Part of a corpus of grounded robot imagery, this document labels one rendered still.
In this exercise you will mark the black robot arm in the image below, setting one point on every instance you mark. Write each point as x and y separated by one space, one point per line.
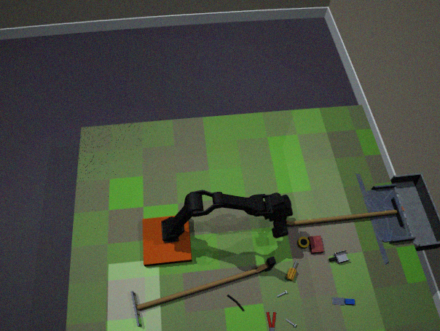
173 227

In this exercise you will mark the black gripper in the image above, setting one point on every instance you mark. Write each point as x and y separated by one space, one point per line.
280 229

